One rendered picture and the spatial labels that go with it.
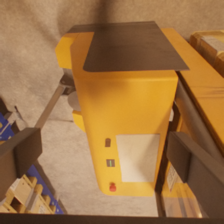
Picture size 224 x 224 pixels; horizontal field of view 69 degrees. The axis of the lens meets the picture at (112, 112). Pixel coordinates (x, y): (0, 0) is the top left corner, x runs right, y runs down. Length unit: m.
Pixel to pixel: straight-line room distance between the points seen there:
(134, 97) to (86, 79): 0.17
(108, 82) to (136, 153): 0.37
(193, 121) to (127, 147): 0.34
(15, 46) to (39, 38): 0.23
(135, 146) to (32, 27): 1.20
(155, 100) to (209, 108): 0.16
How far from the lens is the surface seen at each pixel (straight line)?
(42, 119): 0.91
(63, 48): 1.12
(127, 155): 0.77
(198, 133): 0.45
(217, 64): 0.82
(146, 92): 0.55
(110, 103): 0.57
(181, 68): 0.61
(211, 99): 0.57
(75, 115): 1.39
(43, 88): 1.76
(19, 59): 1.70
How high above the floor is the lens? 1.35
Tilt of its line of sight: 51 degrees down
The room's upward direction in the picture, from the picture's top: 175 degrees counter-clockwise
